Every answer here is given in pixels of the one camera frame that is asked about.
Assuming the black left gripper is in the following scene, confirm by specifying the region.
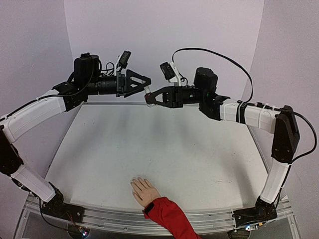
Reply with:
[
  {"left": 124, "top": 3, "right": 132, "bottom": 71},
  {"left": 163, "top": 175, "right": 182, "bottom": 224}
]
[{"left": 85, "top": 68, "right": 153, "bottom": 97}]

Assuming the red nail polish bottle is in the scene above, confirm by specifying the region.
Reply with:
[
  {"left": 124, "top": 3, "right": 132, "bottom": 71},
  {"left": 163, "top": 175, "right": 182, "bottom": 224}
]
[{"left": 145, "top": 93, "right": 153, "bottom": 105}]

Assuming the white nail polish cap brush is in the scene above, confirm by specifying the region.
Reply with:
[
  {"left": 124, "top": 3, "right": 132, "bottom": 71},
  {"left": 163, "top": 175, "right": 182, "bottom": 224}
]
[{"left": 144, "top": 86, "right": 151, "bottom": 94}]

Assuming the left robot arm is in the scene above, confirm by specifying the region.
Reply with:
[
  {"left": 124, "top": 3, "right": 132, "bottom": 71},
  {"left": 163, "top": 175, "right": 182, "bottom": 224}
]
[{"left": 0, "top": 51, "right": 151, "bottom": 218}]

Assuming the red jacket sleeve forearm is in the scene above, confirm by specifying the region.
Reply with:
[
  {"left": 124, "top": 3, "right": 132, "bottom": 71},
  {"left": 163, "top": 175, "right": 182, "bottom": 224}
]
[{"left": 143, "top": 197, "right": 201, "bottom": 239}]

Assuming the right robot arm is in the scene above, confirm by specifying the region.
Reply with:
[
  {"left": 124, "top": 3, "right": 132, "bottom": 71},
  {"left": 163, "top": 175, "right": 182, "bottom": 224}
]
[{"left": 145, "top": 67, "right": 300, "bottom": 204}]

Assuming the mannequin hand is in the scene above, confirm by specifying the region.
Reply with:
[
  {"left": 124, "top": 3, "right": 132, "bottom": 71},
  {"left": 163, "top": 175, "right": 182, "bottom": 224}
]
[{"left": 130, "top": 177, "right": 161, "bottom": 208}]

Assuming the circuit board with leds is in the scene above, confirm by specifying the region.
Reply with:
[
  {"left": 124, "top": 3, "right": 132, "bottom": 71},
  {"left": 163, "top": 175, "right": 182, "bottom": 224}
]
[{"left": 67, "top": 224, "right": 90, "bottom": 239}]

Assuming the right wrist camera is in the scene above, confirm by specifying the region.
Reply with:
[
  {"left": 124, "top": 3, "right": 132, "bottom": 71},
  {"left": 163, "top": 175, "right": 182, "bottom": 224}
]
[{"left": 160, "top": 62, "right": 182, "bottom": 87}]

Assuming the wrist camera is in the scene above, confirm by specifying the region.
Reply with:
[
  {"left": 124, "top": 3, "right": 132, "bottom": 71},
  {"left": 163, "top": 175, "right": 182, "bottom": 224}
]
[
  {"left": 114, "top": 50, "right": 132, "bottom": 76},
  {"left": 160, "top": 62, "right": 182, "bottom": 87}
]

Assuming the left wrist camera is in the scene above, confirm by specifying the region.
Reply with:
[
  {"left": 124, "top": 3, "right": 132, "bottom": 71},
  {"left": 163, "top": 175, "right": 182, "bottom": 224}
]
[{"left": 114, "top": 50, "right": 132, "bottom": 76}]

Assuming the black camera cable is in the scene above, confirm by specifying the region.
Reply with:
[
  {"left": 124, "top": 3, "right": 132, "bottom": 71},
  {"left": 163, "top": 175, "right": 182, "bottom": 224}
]
[{"left": 171, "top": 47, "right": 319, "bottom": 162}]

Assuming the aluminium front rail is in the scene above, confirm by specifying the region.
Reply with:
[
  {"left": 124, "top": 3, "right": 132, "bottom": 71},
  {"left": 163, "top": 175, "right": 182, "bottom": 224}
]
[{"left": 26, "top": 192, "right": 300, "bottom": 239}]

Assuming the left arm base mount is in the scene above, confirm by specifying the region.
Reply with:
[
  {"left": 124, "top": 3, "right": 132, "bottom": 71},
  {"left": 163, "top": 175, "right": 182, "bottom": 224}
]
[{"left": 40, "top": 188, "right": 84, "bottom": 223}]

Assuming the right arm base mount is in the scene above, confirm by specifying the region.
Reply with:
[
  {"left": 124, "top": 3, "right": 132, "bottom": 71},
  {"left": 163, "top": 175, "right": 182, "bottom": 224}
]
[{"left": 232, "top": 196, "right": 277, "bottom": 228}]

